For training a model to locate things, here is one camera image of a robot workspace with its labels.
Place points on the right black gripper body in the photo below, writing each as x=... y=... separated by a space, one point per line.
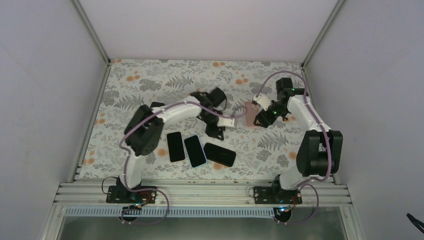
x=280 y=110

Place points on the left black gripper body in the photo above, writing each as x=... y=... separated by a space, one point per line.
x=209 y=130

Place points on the pink phone case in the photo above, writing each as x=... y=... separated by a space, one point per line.
x=252 y=111

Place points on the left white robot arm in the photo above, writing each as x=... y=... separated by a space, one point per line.
x=143 y=132

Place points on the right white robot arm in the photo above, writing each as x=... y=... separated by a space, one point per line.
x=320 y=149

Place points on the phone in blue case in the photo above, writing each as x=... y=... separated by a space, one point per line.
x=195 y=151

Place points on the phone in beige case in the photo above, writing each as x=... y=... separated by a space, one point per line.
x=175 y=145

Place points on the floral table mat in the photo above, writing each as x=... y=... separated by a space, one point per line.
x=261 y=153

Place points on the black object at edge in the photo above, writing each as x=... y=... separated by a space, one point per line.
x=416 y=222

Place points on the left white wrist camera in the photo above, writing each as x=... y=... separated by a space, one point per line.
x=226 y=122

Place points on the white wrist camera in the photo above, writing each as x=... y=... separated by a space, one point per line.
x=262 y=100
x=226 y=122

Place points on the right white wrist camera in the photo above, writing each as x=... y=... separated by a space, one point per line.
x=262 y=100

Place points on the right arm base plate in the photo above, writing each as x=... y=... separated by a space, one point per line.
x=276 y=196

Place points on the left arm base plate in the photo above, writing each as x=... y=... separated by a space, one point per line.
x=120 y=195

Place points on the aluminium mounting rail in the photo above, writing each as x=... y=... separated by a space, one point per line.
x=192 y=199

